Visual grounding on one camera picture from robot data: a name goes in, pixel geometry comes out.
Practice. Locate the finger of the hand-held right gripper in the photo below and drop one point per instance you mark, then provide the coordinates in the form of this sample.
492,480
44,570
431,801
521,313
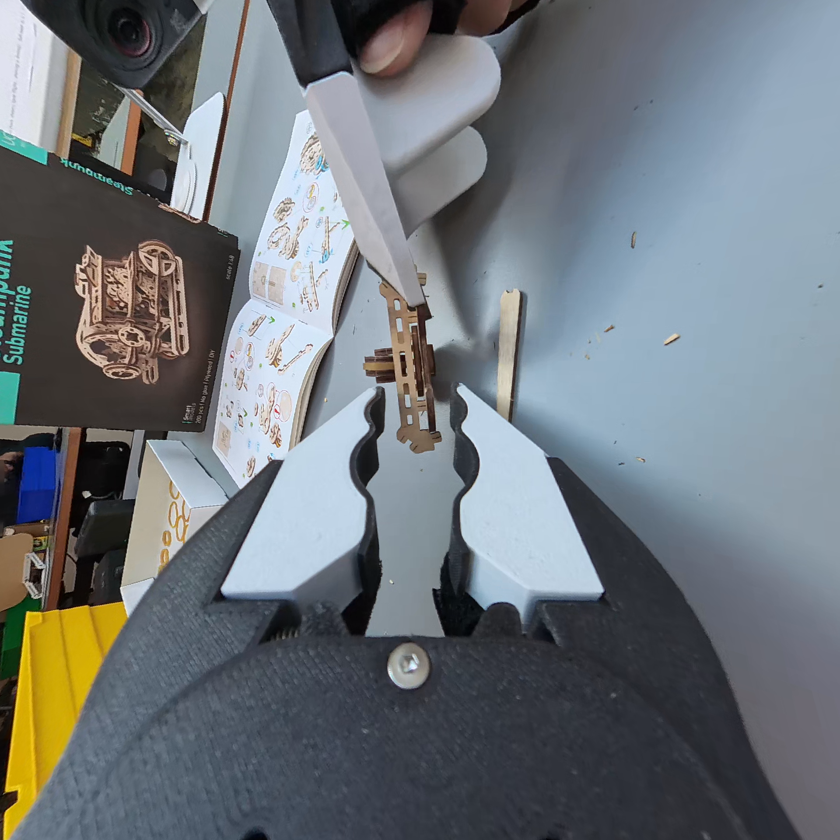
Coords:
367,184
446,177

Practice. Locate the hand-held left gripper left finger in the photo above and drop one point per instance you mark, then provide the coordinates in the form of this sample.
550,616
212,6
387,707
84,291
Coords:
302,525

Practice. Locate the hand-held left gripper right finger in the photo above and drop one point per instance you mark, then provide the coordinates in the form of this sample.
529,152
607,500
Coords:
518,525

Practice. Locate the wooden model assembly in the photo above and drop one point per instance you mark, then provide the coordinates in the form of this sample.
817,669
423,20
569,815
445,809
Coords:
410,367

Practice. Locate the black model kit box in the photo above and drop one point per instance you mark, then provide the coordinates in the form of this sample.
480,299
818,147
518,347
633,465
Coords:
98,295

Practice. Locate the person's right hand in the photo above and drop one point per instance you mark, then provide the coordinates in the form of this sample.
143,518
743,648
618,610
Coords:
394,39

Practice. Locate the white cardboard box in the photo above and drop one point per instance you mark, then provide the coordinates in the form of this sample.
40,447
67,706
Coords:
190,472

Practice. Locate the open instruction booklet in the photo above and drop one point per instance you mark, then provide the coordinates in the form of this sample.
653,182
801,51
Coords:
289,295

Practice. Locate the document stand with white base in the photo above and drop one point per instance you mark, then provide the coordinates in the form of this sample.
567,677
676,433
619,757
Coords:
197,157

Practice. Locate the thin wooden stick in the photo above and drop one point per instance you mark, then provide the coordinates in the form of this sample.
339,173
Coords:
508,354

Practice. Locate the scattered wood splinters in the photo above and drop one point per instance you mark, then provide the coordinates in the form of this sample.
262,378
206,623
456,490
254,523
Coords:
670,339

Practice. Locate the blue plastic bin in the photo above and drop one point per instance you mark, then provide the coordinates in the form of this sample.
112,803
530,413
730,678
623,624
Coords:
36,485

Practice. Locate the white plastic linkage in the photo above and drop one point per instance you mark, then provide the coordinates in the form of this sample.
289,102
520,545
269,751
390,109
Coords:
36,574

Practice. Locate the wooden clipboard with instruction sheet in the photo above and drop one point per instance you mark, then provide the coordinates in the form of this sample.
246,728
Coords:
33,65

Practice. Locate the brown cardboard sheet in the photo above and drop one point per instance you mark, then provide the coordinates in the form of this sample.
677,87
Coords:
13,571

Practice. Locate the yellow plastic bin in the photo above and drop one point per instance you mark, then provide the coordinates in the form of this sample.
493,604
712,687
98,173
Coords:
59,689

